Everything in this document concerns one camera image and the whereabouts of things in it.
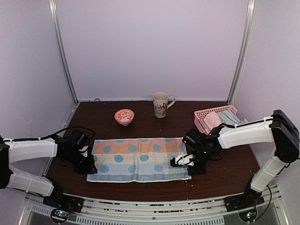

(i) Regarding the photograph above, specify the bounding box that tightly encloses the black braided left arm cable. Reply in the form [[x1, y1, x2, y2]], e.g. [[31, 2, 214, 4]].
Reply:
[[11, 126, 96, 143]]

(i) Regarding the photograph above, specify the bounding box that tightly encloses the aluminium right corner post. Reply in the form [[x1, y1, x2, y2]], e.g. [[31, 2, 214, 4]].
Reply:
[[227, 0, 256, 105]]

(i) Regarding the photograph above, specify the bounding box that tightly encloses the grey-green folded towel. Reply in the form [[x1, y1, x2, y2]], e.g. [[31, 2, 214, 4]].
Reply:
[[217, 112, 233, 125]]

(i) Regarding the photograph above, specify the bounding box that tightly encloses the white mug with coral pattern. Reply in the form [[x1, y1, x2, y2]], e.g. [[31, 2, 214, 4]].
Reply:
[[153, 92, 175, 118]]

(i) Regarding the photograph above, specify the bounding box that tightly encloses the large pink towel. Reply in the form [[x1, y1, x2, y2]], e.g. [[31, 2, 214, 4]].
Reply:
[[203, 112, 222, 131]]

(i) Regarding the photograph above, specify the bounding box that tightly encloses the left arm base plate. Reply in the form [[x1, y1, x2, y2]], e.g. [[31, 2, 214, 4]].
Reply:
[[43, 194, 84, 213]]

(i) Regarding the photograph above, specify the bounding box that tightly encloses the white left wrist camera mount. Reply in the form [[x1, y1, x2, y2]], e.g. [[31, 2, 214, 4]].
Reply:
[[79, 145, 89, 158]]

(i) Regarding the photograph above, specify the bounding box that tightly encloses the left round circuit board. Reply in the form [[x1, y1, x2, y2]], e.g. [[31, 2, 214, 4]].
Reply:
[[50, 208, 70, 224]]

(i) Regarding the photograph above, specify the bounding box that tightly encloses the aluminium front rail frame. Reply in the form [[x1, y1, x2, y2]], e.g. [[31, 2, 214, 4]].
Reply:
[[17, 185, 290, 225]]

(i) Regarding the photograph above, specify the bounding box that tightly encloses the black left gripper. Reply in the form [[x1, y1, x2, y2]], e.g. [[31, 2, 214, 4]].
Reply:
[[63, 149, 97, 174]]

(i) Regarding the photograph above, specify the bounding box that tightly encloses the round circuit board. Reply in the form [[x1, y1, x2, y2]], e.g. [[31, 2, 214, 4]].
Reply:
[[239, 209, 258, 223], [50, 208, 70, 224]]

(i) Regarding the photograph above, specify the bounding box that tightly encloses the right round circuit board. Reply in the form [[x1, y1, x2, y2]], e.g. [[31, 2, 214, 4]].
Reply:
[[239, 209, 258, 223]]

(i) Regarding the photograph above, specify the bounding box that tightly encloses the light blue folded towel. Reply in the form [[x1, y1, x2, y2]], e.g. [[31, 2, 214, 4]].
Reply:
[[224, 110, 243, 124]]

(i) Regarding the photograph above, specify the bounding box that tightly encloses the blue patterned cloth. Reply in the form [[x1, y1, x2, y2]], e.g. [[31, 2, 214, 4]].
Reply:
[[87, 137, 192, 183]]

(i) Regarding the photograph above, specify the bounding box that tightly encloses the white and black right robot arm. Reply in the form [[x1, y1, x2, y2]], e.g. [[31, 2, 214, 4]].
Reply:
[[177, 113, 300, 204]]

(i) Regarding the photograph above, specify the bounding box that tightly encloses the aluminium corner post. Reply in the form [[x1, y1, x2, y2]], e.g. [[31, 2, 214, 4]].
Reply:
[[227, 0, 256, 105], [49, 0, 78, 104]]

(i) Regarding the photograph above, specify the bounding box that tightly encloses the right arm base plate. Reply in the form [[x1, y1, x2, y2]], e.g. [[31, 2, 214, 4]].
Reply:
[[224, 194, 264, 212]]

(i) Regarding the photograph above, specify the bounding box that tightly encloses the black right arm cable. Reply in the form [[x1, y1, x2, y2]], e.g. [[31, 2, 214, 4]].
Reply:
[[254, 182, 274, 221]]

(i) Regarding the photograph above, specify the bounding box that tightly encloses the pink perforated plastic basket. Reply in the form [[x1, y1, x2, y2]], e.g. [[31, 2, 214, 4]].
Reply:
[[194, 105, 247, 135]]

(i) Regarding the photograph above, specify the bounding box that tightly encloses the red and white patterned bowl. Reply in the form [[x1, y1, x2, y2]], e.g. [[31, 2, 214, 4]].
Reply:
[[114, 109, 135, 126]]

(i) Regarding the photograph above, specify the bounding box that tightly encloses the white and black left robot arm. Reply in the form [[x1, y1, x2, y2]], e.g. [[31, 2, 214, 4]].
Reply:
[[0, 127, 97, 208]]

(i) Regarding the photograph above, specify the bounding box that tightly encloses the aluminium left corner post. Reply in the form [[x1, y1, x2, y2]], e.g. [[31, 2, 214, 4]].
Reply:
[[49, 0, 78, 104]]

